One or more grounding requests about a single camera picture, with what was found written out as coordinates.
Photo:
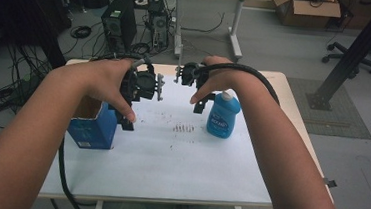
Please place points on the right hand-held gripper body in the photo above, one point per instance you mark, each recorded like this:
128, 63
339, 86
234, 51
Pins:
189, 75

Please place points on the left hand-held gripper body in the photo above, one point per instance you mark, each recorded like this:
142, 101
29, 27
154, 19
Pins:
145, 83

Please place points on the blue plastic bottle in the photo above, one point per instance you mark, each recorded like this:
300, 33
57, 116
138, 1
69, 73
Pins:
222, 115

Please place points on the blue cardboard box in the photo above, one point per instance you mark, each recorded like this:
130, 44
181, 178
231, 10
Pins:
99, 131

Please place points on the person's right hand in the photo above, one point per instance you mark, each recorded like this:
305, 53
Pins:
221, 75

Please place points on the person's left hand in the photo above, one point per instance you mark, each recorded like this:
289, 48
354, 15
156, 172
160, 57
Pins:
102, 78

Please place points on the small black computer case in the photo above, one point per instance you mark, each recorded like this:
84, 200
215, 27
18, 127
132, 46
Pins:
159, 23

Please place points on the black computer tower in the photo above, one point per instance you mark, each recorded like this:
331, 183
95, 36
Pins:
117, 25

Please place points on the white table mat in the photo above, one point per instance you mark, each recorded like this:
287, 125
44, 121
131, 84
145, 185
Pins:
175, 164

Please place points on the brown cardboard box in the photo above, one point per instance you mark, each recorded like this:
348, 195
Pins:
301, 10

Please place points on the grey floor mat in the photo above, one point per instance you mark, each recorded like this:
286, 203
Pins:
337, 109

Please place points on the dark curtain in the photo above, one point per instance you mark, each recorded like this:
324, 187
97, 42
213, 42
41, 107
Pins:
17, 7

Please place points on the black table clip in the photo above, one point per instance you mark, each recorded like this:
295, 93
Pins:
330, 183

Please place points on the black office chair base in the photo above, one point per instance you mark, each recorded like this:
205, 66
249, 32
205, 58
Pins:
347, 57

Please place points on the black metal post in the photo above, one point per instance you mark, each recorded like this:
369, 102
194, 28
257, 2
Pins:
354, 54

